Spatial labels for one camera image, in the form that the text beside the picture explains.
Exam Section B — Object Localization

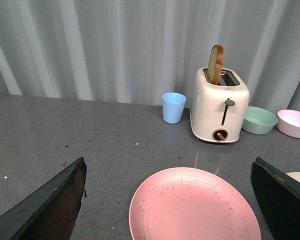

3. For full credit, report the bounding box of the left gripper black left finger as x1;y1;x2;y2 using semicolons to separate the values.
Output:
0;157;87;240

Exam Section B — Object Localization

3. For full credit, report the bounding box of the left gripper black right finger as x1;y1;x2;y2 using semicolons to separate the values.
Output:
250;157;300;240

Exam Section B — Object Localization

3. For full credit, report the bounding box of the pink plate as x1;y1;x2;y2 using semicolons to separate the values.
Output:
129;167;262;240

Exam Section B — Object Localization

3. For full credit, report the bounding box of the pink bowl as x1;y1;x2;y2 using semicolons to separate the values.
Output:
276;109;300;139

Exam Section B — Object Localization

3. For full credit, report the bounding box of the green bowl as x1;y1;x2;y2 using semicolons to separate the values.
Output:
241;106;278;135

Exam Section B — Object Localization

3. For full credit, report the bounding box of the cream toaster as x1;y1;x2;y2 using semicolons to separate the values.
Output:
190;68;250;144

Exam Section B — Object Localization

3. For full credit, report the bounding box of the light blue cup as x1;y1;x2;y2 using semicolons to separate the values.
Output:
162;92;187;124

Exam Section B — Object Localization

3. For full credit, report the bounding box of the bread slice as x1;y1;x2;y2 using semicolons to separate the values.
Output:
207;45;224;85

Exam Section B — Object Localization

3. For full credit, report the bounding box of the white curtain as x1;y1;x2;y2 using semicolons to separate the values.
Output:
0;0;300;113

